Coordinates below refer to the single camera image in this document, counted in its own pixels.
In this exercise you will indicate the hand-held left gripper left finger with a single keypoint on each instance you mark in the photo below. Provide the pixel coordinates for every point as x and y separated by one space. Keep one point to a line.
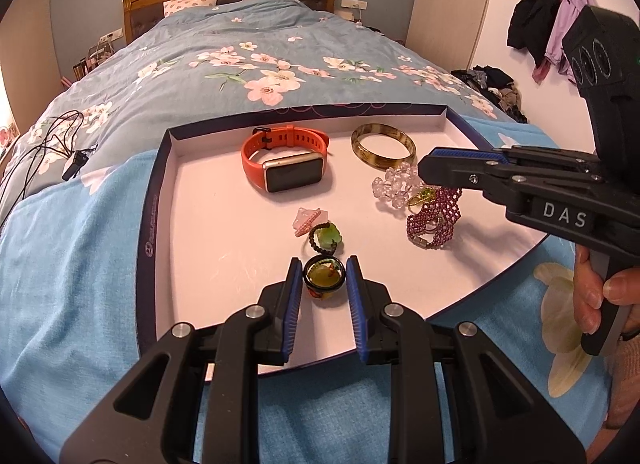
292 304

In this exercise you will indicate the black jacket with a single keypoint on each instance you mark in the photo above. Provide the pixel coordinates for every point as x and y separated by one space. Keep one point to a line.
532 23

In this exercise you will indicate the white wall socket panel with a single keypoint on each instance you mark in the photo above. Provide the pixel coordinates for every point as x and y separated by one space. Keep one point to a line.
354 4
111 36

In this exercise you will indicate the purple jacket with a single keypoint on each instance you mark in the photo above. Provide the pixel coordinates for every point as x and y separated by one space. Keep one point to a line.
565 28

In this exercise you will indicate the pile of dark clothes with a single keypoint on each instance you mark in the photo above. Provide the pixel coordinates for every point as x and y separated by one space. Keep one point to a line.
495 88

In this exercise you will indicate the bedside clutter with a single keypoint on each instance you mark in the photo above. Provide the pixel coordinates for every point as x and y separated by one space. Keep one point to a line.
92 61

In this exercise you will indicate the white cardboard box lid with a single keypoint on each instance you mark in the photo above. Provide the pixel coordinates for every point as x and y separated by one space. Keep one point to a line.
215 244

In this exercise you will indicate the white patterned pillow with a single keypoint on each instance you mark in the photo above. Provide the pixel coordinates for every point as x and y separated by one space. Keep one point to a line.
190 4

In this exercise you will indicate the floral blue-grey duvet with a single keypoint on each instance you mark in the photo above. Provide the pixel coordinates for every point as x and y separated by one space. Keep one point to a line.
225 53

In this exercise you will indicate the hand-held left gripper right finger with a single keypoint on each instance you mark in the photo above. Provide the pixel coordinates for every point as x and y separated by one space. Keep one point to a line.
356 304

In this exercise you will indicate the person's right forearm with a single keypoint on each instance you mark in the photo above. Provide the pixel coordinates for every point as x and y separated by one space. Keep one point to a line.
625 384

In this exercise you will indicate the orange smartwatch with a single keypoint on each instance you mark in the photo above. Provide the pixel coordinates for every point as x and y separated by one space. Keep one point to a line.
292 176

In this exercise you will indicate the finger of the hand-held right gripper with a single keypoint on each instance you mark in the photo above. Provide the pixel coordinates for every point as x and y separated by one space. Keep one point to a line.
465 155
460 174

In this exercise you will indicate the person's right hand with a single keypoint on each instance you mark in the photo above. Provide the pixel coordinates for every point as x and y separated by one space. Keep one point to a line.
587 299

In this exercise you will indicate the amber bangle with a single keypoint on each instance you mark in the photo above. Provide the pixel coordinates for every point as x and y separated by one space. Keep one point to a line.
362 153

